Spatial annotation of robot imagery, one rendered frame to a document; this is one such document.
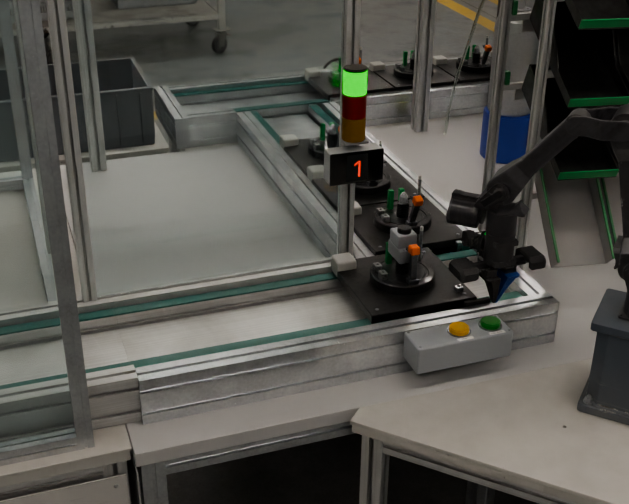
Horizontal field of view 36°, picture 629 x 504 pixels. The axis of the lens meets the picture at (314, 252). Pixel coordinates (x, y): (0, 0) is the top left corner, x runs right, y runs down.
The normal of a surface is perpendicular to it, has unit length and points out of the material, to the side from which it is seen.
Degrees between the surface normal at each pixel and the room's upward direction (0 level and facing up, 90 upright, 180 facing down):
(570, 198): 45
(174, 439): 0
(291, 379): 90
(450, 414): 0
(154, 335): 0
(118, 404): 90
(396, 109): 90
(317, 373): 90
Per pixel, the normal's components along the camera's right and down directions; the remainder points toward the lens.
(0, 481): 0.33, 0.44
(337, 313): 0.01, -0.88
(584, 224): 0.12, -0.30
